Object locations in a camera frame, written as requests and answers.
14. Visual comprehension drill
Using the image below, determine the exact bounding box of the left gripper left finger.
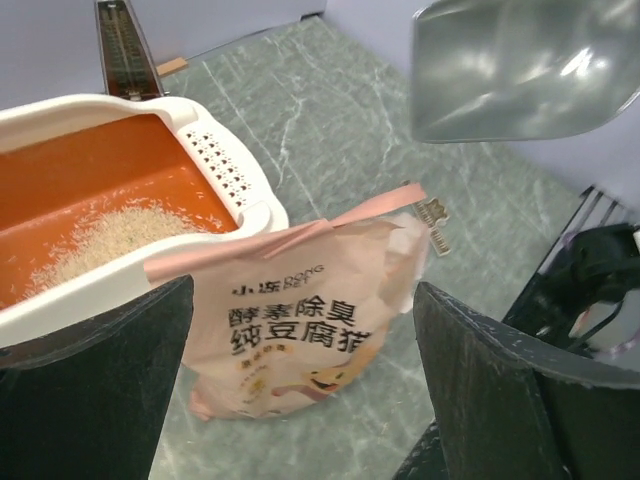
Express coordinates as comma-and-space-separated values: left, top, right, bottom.
1, 276, 194, 479

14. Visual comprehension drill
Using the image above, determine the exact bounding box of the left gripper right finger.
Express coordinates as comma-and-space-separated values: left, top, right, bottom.
397, 282, 639, 479

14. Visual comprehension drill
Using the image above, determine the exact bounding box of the peach cat litter bag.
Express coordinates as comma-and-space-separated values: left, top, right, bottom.
144, 183, 429, 420

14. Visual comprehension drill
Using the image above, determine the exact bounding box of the white orange litter box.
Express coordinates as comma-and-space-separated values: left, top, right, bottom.
1, 94, 289, 347

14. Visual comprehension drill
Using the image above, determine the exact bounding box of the silver metal scoop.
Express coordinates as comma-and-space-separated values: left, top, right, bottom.
410, 1, 639, 144

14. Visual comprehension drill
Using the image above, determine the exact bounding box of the clean litter pile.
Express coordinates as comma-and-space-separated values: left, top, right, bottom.
31, 206, 203, 292

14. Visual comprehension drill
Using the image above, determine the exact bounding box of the wooden ruler with crown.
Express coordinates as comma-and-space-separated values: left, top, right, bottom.
411, 198, 451, 257

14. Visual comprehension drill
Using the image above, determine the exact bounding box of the brown wooden metronome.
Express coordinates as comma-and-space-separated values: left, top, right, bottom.
94, 0, 165, 101

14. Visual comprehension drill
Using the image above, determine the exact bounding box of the small wooden block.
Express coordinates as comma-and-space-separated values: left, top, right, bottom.
156, 57, 189, 78

